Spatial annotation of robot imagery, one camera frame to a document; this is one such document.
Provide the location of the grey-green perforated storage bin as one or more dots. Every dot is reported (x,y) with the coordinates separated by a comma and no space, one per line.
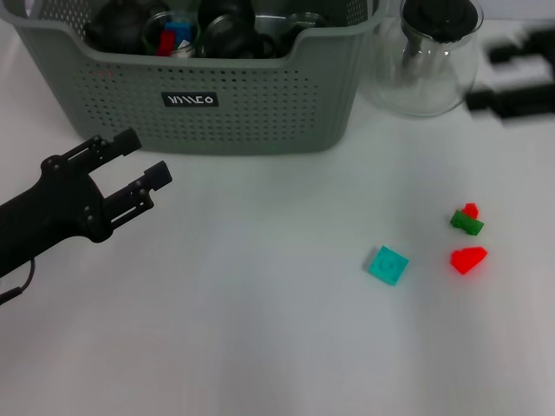
(260,108)

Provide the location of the dark clay teapot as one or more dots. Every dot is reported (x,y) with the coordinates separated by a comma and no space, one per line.
(112,26)

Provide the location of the white toy brick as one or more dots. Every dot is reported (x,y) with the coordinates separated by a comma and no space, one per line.
(184,48)

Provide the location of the teal square toy plate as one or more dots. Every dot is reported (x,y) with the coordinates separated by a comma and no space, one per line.
(389,265)

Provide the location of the small green toy brick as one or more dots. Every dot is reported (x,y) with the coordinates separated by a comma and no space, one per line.
(467,224)

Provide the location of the black carafe lid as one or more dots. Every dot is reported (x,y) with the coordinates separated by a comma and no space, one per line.
(442,17)

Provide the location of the red sloped toy brick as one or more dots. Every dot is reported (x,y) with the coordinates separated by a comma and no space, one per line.
(468,258)

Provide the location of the dark red toy brick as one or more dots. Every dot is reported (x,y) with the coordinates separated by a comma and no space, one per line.
(166,43)

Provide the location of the clear glass carafe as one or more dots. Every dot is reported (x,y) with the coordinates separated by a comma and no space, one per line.
(425,86)

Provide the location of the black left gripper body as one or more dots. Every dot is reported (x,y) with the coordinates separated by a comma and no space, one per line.
(56,208)

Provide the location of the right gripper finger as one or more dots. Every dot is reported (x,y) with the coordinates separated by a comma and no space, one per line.
(537,43)
(516,102)

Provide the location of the blue square toy plate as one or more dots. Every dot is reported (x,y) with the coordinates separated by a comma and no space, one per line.
(182,31)

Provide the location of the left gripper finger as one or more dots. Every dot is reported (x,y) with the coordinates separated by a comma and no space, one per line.
(108,149)
(139,190)

